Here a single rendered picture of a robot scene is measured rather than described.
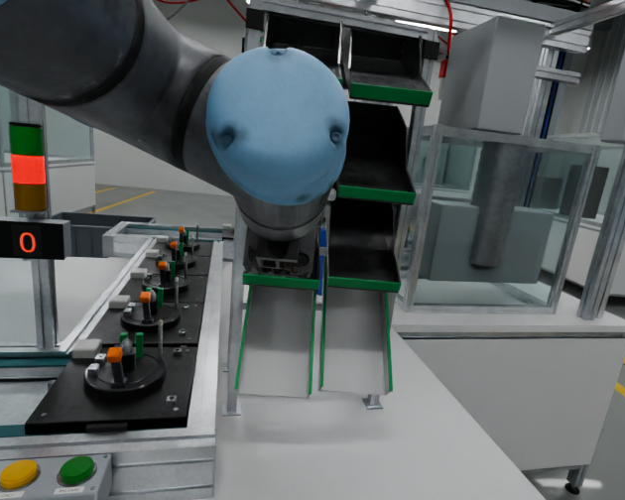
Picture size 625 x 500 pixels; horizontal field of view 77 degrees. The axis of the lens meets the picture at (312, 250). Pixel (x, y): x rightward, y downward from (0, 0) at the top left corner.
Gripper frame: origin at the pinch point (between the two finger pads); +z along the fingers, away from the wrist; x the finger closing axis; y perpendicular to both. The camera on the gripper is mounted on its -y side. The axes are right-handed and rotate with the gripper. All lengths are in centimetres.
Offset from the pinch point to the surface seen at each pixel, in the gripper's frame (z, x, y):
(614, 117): 74, 117, -73
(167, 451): 13.0, -14.8, 33.0
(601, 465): 157, 172, 71
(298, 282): 13.5, 2.9, 5.4
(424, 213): 80, 48, -30
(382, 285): 16.0, 18.0, 4.3
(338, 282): 16.1, 10.2, 4.5
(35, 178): 18, -46, -10
